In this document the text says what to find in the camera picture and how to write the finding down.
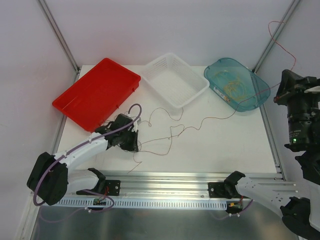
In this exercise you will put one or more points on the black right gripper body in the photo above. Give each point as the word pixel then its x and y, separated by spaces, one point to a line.
pixel 292 97

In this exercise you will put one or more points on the white perforated plastic basket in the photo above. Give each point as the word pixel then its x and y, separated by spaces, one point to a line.
pixel 174 80

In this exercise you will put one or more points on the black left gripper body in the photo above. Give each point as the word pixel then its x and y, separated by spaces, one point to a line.
pixel 130 142

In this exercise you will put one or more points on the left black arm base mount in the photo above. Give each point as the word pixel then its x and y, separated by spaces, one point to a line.
pixel 107 188

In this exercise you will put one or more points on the left aluminium frame post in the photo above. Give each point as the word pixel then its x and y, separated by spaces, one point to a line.
pixel 58 34

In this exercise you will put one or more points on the teal translucent plastic bin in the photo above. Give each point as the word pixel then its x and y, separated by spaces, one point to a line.
pixel 234 83

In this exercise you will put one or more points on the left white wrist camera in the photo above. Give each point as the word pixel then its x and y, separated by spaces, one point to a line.
pixel 136 124

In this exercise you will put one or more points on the white slotted cable duct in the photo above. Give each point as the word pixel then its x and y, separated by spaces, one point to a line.
pixel 135 203

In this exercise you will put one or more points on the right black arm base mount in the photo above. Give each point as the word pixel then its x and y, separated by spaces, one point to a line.
pixel 217 190

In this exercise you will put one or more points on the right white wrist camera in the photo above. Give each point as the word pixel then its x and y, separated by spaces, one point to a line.
pixel 313 90

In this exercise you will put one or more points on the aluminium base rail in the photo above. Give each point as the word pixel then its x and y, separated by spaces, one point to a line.
pixel 179 185

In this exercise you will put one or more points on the red plastic tray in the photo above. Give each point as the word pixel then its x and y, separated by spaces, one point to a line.
pixel 95 96

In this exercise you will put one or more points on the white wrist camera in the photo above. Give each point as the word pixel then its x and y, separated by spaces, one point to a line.
pixel 136 124
pixel 313 90

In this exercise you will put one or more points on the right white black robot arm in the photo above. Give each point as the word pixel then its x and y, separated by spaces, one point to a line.
pixel 300 212

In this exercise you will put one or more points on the aluminium frame post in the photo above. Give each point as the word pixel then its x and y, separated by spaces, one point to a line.
pixel 58 34
pixel 275 29

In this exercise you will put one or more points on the right aluminium frame post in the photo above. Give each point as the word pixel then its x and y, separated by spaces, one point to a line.
pixel 275 29

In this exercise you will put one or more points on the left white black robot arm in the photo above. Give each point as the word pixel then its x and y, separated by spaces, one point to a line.
pixel 55 175

